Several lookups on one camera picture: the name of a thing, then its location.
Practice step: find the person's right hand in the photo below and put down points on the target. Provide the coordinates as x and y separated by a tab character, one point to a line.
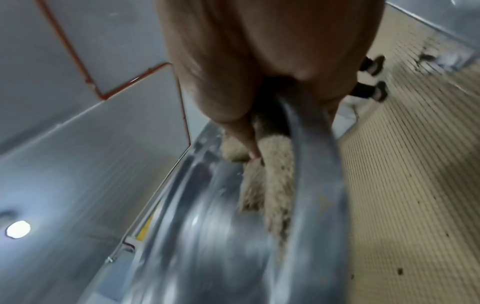
262	44

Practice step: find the large steel mixing bowl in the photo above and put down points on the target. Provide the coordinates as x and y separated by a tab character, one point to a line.
315	184

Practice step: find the black shoe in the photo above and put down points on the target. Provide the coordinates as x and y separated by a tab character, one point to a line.
373	66
371	90

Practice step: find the crumbly beige dough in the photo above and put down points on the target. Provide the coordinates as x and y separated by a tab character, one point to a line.
268	190

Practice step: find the round ceiling light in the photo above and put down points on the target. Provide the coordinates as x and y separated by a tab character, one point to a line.
18	229

